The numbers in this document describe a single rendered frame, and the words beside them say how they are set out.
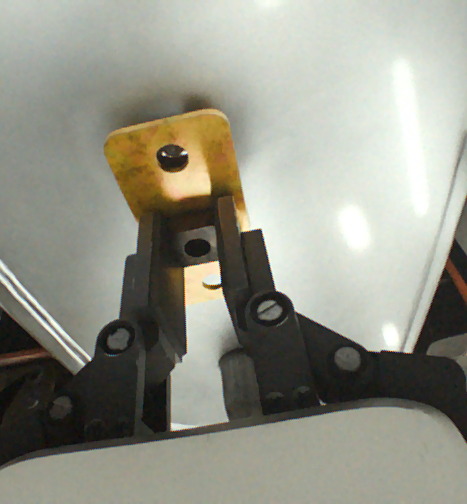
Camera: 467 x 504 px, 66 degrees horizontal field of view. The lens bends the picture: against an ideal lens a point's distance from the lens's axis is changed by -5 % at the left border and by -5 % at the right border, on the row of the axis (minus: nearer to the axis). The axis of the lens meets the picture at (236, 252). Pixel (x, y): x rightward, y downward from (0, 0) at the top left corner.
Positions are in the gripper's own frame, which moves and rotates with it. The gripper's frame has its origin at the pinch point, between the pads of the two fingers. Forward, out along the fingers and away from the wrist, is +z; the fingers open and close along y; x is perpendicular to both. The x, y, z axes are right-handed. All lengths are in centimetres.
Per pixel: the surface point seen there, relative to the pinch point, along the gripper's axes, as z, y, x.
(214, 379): 3.5, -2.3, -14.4
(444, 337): 4.6, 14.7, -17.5
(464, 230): 34, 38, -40
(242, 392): 0.8, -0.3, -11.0
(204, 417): 3.5, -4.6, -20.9
